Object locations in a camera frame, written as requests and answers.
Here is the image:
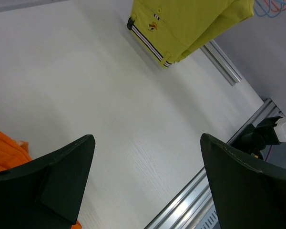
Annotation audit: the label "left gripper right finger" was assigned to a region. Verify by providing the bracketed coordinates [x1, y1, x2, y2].
[200, 134, 286, 229]

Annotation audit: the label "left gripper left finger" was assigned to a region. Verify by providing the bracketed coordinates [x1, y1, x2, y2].
[0, 135, 95, 229]

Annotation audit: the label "yellow-green trousers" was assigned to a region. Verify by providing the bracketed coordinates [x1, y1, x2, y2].
[127, 0, 254, 68]

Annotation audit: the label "orange garment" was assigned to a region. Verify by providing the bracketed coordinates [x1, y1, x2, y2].
[0, 131, 82, 229]

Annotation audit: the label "pink spare hangers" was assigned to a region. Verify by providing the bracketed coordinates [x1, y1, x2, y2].
[265, 0, 286, 16]

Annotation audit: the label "blue spare hangers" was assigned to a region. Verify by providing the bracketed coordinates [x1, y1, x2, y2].
[254, 0, 285, 18]

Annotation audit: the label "slotted grey cable duct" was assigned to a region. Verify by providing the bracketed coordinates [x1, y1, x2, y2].
[195, 208, 220, 229]

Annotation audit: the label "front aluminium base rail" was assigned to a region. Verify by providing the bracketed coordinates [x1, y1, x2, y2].
[144, 97, 284, 229]

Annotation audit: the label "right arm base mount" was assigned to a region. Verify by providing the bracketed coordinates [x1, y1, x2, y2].
[234, 116, 282, 160]

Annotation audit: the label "right aluminium frame post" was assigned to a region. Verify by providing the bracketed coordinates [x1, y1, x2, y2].
[201, 40, 242, 86]

